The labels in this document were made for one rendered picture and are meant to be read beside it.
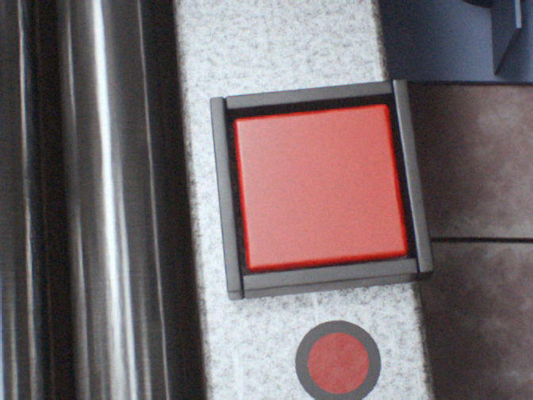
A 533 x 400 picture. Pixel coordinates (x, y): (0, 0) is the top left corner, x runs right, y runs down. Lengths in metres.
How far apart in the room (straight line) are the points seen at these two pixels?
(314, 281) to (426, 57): 1.06
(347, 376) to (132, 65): 0.15
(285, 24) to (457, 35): 1.02
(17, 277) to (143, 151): 0.07
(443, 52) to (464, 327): 0.36
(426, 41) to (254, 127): 1.04
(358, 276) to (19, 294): 0.13
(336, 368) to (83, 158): 0.13
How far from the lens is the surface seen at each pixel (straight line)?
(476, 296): 1.36
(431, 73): 1.43
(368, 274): 0.39
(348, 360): 0.40
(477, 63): 1.44
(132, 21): 0.44
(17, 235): 0.42
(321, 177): 0.40
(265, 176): 0.40
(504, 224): 1.39
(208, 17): 0.44
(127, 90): 0.43
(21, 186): 0.43
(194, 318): 0.45
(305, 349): 0.40
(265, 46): 0.44
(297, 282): 0.39
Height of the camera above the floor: 1.31
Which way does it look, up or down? 74 degrees down
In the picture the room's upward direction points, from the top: 2 degrees counter-clockwise
